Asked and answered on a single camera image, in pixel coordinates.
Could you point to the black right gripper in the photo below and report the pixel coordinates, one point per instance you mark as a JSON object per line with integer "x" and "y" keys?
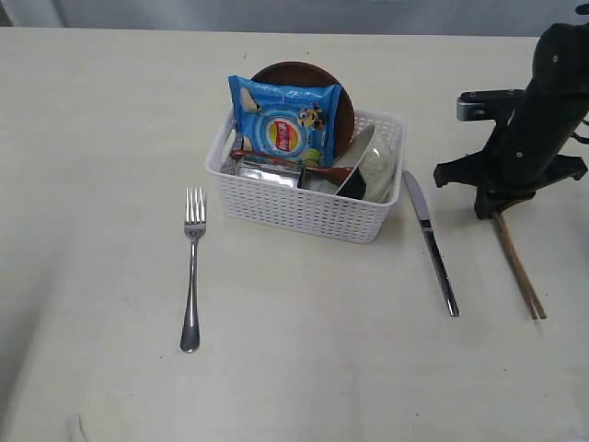
{"x": 522, "y": 155}

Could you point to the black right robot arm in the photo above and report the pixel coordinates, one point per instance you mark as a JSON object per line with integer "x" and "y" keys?
{"x": 560, "y": 62}

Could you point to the silver metal cup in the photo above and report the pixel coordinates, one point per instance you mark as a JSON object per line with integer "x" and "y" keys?
{"x": 287, "y": 176}

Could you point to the silver metal fork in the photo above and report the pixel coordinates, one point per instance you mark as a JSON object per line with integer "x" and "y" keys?
{"x": 194, "y": 228}

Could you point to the speckled white bowl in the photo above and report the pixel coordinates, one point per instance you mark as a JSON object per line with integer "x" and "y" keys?
{"x": 373, "y": 163}

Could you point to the wooden chopstick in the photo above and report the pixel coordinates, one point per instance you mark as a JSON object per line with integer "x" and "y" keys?
{"x": 541, "y": 313}
{"x": 511, "y": 271}

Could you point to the brown wooden spoon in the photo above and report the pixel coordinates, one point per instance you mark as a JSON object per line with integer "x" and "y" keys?
{"x": 333, "y": 175}

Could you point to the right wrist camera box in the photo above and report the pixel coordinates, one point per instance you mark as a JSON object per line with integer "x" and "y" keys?
{"x": 486, "y": 105}

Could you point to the blue chips snack bag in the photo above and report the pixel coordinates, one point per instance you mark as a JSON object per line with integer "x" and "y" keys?
{"x": 294, "y": 123}

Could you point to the grey backdrop curtain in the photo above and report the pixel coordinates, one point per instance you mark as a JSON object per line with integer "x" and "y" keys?
{"x": 413, "y": 17}

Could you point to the white perforated plastic basket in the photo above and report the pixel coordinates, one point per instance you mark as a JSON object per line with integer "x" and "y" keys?
{"x": 314, "y": 213}

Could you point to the silver table knife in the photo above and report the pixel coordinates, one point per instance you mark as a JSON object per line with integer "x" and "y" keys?
{"x": 421, "y": 210}

